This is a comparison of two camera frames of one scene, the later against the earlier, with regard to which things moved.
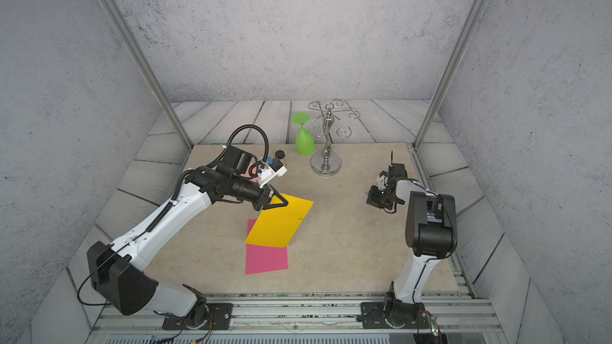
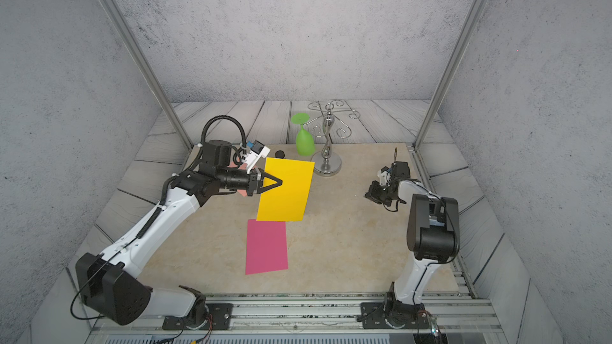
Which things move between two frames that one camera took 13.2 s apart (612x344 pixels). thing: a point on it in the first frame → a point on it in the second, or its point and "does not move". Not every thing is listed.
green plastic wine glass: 304,139 does not move
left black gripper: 264,199 → 254,181
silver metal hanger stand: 327,163 does not move
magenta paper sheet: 262,258 does not move
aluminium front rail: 304,319 does not move
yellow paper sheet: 276,225 → 287,201
